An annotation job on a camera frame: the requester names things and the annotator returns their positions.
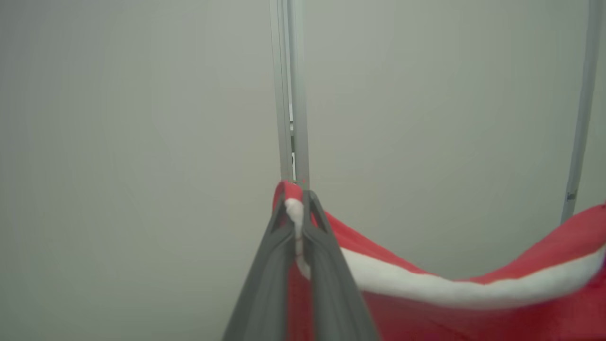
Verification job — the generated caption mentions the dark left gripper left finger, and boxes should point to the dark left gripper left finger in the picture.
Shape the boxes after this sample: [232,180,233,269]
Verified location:
[222,192,303,341]

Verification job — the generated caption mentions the grey metal post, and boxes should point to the grey metal post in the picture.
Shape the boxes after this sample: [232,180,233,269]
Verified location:
[269,0,311,190]

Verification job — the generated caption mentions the red shorts with white trim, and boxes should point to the red shorts with white trim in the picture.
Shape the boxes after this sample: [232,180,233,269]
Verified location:
[272,181,606,341]

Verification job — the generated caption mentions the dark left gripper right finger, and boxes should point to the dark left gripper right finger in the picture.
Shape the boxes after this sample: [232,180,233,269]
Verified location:
[301,189,379,341]

